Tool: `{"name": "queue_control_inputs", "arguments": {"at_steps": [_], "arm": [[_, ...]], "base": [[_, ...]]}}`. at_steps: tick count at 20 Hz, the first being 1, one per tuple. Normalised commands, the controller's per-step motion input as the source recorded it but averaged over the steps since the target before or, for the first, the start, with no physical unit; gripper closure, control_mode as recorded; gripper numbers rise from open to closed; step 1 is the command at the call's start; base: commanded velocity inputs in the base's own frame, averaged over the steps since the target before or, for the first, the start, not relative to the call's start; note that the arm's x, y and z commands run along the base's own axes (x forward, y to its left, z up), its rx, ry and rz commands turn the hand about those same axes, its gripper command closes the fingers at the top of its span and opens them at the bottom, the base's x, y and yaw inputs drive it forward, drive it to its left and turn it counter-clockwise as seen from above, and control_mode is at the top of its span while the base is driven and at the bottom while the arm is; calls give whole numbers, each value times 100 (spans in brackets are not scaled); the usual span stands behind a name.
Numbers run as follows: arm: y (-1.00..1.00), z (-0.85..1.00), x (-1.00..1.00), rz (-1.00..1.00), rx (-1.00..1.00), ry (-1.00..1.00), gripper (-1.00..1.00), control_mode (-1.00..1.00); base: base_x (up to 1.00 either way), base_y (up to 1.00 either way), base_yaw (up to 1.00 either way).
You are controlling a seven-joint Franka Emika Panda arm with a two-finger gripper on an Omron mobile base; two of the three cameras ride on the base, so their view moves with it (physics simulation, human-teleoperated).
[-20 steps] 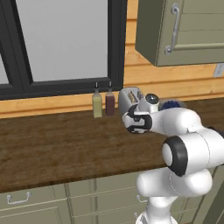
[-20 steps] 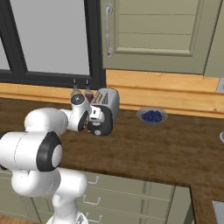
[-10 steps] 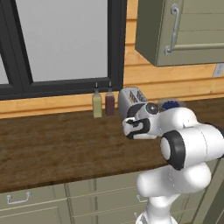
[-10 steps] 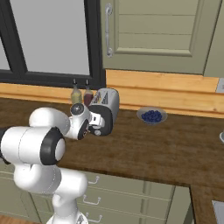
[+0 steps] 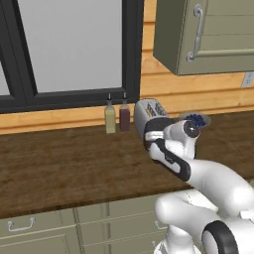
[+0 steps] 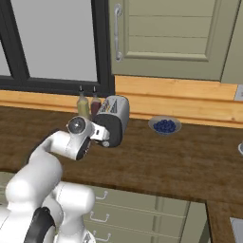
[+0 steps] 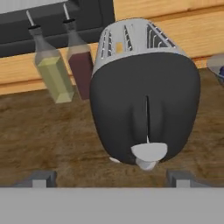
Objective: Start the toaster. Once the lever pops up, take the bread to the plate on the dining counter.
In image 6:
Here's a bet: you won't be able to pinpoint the olive green cupboard door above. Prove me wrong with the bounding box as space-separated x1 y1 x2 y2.
108 0 242 83

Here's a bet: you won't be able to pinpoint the grey bowl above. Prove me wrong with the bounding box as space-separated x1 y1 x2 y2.
147 115 183 137

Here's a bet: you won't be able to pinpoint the yellow-green sauce bottle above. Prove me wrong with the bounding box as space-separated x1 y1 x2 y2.
77 84 91 121

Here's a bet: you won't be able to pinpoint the black framed window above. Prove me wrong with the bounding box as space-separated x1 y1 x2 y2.
0 0 116 97

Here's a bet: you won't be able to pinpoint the white wall socket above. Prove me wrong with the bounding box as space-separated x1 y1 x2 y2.
234 84 243 103

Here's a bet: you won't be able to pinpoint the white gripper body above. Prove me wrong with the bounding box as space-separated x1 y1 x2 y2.
92 123 111 142

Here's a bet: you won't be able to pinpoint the grey sink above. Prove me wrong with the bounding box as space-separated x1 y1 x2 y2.
229 216 243 243

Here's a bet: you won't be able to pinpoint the white drawer handle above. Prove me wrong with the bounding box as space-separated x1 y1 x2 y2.
89 211 111 223
94 189 109 201
92 231 112 243

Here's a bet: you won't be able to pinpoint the dark red sauce bottle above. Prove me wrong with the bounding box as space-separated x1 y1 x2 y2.
90 85 103 117

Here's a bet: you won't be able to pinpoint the plain olive cupboard door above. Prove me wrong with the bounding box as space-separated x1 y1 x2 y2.
220 0 243 85

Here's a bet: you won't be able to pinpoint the olive drawer front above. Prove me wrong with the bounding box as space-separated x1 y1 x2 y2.
84 202 188 235
83 220 184 243
89 185 159 212

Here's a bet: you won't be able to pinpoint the silver and black toaster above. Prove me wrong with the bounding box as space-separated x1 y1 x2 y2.
93 95 131 149

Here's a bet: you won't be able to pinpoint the blueberries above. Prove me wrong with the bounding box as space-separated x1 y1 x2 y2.
153 119 178 134

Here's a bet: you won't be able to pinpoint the silver cupboard door handle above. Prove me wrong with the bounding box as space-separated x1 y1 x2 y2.
113 3 124 63

